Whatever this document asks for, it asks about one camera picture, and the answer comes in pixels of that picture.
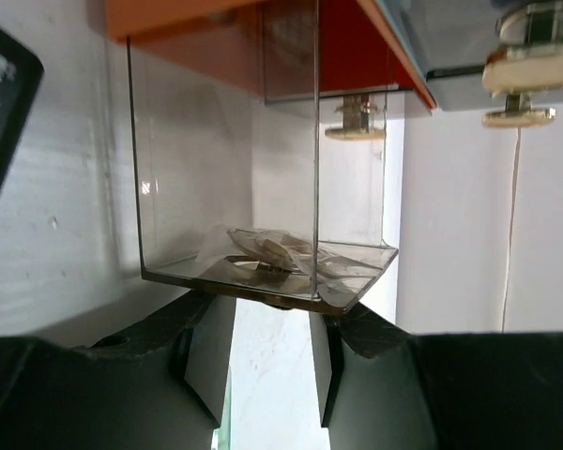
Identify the black wire mesh organizer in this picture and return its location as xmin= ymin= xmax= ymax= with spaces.
xmin=0 ymin=28 xmax=44 ymax=190

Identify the teal drawer box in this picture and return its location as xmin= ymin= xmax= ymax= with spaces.
xmin=103 ymin=0 xmax=563 ymax=116

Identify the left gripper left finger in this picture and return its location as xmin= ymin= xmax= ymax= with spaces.
xmin=0 ymin=291 xmax=235 ymax=449

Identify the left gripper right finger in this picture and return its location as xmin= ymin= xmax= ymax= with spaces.
xmin=309 ymin=304 xmax=563 ymax=449

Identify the clear drawer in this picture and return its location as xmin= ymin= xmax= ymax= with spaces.
xmin=399 ymin=1 xmax=563 ymax=113
xmin=125 ymin=0 xmax=400 ymax=315

